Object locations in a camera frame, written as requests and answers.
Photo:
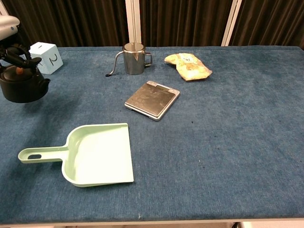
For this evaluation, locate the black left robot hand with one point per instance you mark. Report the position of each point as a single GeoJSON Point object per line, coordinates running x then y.
{"type": "Point", "coordinates": [16, 55]}

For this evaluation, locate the black cast iron teapot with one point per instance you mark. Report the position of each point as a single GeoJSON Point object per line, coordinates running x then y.
{"type": "Point", "coordinates": [22, 89]}

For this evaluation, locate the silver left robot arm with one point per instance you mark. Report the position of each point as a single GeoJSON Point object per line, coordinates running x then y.
{"type": "Point", "coordinates": [7, 25]}

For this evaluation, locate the light blue numbered foam cube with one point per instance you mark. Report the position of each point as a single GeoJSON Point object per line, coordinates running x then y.
{"type": "Point", "coordinates": [51, 59]}

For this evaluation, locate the dark brown curtain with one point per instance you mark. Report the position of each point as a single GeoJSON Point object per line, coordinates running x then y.
{"type": "Point", "coordinates": [71, 21]}

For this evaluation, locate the stainless steel gooseneck kettle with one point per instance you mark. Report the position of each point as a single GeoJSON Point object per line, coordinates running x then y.
{"type": "Point", "coordinates": [134, 61]}

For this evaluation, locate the mint green plastic dustpan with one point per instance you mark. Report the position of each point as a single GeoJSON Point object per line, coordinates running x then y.
{"type": "Point", "coordinates": [102, 154]}

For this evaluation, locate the silver digital kitchen scale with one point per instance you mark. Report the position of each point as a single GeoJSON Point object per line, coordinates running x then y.
{"type": "Point", "coordinates": [149, 99]}

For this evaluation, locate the yellow snack bag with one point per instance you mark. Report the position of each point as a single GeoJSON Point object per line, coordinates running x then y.
{"type": "Point", "coordinates": [190, 67]}

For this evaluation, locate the blue table cloth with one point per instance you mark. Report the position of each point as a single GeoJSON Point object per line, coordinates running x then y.
{"type": "Point", "coordinates": [213, 154]}

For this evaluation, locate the white frame post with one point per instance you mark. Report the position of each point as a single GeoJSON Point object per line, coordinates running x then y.
{"type": "Point", "coordinates": [133, 21]}
{"type": "Point", "coordinates": [2, 7]}
{"type": "Point", "coordinates": [231, 23]}

